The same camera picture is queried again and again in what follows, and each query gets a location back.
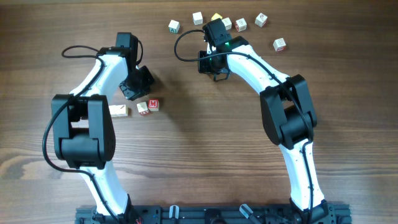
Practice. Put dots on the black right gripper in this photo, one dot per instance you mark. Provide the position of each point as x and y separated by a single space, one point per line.
203 68

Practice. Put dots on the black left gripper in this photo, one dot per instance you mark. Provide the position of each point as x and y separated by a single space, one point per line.
132 94

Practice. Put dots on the blue top spiral block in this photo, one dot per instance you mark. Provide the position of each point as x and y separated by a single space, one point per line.
143 108

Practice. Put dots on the red top wooden block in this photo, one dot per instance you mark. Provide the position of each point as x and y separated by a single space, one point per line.
153 105

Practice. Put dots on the red letter M block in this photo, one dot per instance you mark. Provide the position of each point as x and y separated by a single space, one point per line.
119 110

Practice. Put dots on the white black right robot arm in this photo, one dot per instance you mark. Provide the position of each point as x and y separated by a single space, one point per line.
288 115

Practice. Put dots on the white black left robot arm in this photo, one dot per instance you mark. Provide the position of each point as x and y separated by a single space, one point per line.
80 136

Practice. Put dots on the apple picture wooden block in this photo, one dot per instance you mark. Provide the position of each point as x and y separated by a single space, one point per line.
227 23

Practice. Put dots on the red drawing wooden block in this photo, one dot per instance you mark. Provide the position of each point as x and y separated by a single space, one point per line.
240 25

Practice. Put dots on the yellow top wooden block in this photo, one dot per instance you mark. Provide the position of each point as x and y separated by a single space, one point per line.
216 16

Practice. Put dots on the plain white wooden block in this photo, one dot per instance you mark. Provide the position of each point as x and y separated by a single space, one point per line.
197 18

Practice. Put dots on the green letter A block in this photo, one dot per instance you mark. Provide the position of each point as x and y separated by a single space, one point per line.
174 26

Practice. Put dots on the red number 6 block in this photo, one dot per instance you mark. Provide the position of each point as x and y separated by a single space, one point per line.
261 20

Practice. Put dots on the red letter Y block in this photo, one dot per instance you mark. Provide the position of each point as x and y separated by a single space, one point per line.
279 44

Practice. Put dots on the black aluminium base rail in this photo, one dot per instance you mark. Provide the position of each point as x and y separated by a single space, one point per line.
276 213

